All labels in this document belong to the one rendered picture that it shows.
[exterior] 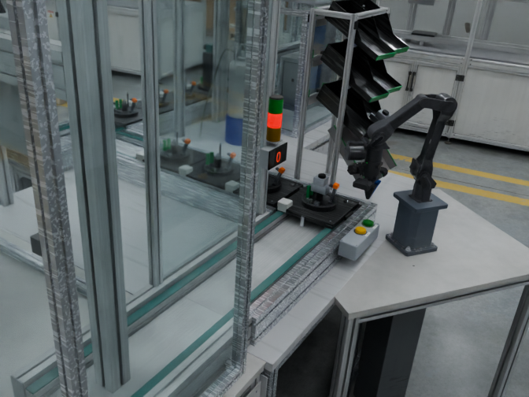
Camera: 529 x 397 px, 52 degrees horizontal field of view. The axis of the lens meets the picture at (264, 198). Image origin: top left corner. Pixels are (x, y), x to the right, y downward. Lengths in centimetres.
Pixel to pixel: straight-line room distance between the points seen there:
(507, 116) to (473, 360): 339
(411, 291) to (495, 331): 149
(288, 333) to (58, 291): 93
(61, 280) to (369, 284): 126
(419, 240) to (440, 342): 113
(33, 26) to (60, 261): 32
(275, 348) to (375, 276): 53
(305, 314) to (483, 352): 163
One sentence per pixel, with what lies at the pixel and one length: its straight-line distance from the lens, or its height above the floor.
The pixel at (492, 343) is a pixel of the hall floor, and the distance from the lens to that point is 327.
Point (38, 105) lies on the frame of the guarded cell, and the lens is 73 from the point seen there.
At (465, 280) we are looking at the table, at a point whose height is 86.
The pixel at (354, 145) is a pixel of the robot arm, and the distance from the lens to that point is 192.
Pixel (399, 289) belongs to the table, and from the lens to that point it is 192.
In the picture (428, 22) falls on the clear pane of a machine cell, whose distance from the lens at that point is 588.
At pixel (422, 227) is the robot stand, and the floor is 97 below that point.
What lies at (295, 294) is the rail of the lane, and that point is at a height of 90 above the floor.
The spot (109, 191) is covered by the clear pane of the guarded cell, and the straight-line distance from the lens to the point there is 87.
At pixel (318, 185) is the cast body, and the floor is 106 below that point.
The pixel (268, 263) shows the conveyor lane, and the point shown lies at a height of 92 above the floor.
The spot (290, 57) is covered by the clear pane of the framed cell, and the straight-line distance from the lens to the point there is 305.
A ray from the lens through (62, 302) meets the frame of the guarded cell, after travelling 87.
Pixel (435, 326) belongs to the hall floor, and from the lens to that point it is 325.
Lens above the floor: 192
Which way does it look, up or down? 26 degrees down
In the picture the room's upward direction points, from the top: 4 degrees clockwise
